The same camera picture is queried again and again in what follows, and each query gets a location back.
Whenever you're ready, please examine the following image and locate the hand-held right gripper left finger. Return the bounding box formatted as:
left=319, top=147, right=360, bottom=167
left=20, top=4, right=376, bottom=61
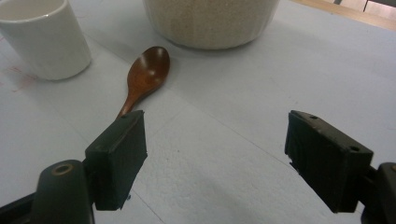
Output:
left=84, top=109, right=149, bottom=212

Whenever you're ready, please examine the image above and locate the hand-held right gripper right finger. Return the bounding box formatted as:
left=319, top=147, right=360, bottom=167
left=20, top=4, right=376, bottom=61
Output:
left=284, top=109, right=375, bottom=214

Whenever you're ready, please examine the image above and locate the brown wooden spoon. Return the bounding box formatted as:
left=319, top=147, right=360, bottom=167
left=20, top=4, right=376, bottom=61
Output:
left=116, top=46, right=171, bottom=120

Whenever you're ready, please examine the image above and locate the white cup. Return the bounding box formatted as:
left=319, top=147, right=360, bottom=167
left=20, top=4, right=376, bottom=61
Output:
left=0, top=0, right=92, bottom=81

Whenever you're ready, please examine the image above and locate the white ribbed bowl of grains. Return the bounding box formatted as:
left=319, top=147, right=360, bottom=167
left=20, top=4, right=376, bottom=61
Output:
left=142, top=0, right=280, bottom=50

